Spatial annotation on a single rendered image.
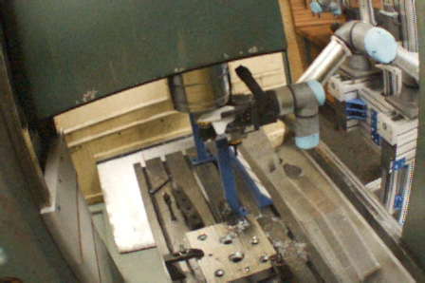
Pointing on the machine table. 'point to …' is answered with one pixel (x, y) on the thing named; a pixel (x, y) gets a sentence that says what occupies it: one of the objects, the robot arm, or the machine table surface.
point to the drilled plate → (212, 249)
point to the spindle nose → (199, 89)
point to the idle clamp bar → (187, 208)
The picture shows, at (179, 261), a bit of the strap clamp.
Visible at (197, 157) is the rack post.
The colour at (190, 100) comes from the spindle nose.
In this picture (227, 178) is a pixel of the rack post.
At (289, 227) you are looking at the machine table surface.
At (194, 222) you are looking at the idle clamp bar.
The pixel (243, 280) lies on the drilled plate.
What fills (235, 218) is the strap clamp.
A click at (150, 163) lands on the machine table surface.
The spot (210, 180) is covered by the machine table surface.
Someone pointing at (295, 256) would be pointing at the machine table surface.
